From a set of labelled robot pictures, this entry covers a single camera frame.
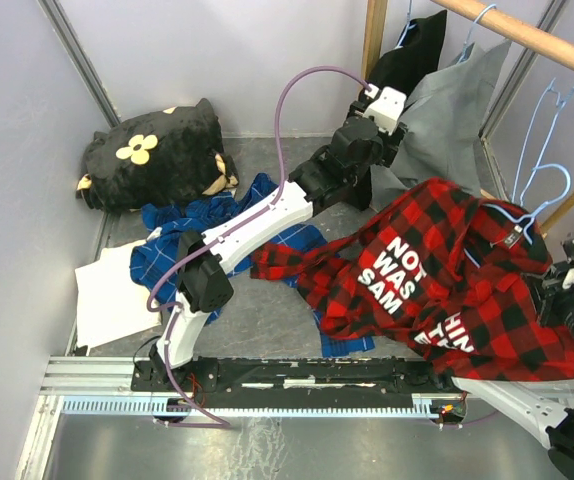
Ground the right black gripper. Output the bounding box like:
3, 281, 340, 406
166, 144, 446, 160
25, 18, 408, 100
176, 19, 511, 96
520, 253, 574, 366

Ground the light blue wire hanger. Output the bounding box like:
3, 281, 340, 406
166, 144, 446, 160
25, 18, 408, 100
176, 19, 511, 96
484, 163, 572, 246

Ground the red black plaid shirt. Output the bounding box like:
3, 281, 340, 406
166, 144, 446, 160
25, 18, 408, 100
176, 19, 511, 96
251, 178, 574, 382

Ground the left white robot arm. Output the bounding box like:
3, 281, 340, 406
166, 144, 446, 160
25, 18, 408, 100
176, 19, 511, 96
153, 115, 407, 390

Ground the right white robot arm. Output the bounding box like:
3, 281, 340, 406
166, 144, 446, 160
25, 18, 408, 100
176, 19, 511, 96
425, 263, 574, 479

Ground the grey hanging shirt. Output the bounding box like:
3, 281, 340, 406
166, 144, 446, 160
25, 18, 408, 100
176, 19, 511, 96
371, 40, 511, 210

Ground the blue hanger under black garment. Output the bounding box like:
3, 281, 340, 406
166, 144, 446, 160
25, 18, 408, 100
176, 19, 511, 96
395, 0, 415, 50

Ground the blue hanger under grey shirt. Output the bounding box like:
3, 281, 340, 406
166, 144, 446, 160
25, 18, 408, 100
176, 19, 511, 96
456, 3, 498, 64

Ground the black hanging garment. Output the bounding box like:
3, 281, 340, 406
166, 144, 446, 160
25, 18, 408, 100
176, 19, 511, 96
346, 10, 447, 211

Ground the black flower-print garment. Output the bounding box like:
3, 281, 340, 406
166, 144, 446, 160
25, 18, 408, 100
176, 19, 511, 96
76, 98, 239, 214

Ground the white folded cloth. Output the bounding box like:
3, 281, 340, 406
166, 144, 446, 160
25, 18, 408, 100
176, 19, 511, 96
75, 240, 161, 348

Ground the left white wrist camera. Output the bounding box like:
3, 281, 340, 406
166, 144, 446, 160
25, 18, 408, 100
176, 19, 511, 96
348, 84, 407, 136

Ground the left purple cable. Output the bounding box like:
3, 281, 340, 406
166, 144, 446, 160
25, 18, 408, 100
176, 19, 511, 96
145, 65, 373, 430

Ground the wooden clothes rack frame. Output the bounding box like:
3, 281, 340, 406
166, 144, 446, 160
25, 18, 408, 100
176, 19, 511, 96
361, 1, 574, 234

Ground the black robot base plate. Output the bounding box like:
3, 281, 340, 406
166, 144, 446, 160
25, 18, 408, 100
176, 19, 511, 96
131, 344, 461, 407

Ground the light blue cable duct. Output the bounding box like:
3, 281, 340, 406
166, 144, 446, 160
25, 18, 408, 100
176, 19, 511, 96
61, 396, 438, 419

